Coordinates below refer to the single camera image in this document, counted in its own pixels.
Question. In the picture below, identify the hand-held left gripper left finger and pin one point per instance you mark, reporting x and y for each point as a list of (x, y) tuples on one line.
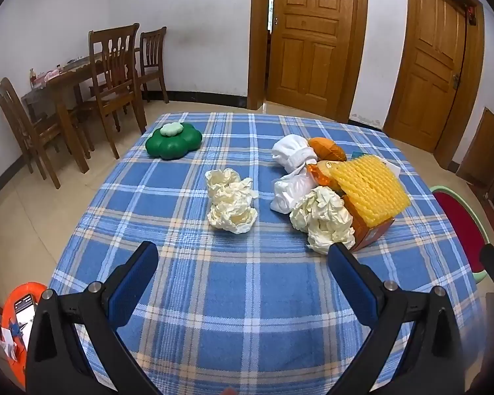
[(134, 284)]

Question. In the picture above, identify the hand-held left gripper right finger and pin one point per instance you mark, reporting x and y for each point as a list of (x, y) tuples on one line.
[(354, 288)]

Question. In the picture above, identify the red basin with green rim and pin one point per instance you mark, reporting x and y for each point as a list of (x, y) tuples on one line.
[(457, 222)]

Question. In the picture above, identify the white knit glove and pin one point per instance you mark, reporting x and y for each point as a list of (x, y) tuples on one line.
[(292, 148)]

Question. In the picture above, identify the orange cardboard box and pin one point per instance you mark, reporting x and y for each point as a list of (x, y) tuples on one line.
[(370, 230)]

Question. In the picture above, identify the large crumpled cream paper ball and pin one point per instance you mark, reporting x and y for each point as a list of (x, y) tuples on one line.
[(321, 214)]

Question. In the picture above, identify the yellow foam fruit net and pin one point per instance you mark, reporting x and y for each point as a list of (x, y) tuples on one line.
[(370, 189)]

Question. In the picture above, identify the blue plaid tablecloth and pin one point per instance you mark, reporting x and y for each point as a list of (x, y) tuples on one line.
[(251, 296)]

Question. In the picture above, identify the smartphone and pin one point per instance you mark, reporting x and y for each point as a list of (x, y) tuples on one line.
[(26, 317)]

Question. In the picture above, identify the white plastic packet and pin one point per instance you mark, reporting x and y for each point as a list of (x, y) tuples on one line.
[(290, 193)]

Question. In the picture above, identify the small wooden cabinet door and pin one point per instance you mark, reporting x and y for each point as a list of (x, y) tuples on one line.
[(483, 144)]

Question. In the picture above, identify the orange plastic stool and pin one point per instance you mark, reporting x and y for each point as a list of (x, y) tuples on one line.
[(14, 296)]

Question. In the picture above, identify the white paper scrap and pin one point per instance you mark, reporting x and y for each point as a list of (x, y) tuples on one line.
[(7, 343)]

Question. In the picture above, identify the orange mesh bag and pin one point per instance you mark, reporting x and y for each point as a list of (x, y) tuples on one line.
[(327, 148)]

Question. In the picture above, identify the wooden door with brass lock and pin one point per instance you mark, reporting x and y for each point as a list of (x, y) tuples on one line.
[(428, 70)]

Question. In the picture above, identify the wooden dining table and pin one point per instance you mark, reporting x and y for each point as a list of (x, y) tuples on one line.
[(66, 78)]

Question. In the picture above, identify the pink packet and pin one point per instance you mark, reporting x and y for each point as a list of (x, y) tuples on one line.
[(47, 77)]

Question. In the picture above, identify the wooden door with silver lock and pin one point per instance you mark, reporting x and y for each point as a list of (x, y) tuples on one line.
[(308, 49)]

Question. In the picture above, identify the red door ornament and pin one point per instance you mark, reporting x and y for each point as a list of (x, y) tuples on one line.
[(471, 15)]

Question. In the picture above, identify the tall wooden dining chair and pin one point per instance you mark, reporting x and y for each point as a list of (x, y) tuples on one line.
[(115, 33)]

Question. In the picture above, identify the wooden door frame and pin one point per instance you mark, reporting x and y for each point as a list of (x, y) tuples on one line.
[(257, 49), (474, 90)]

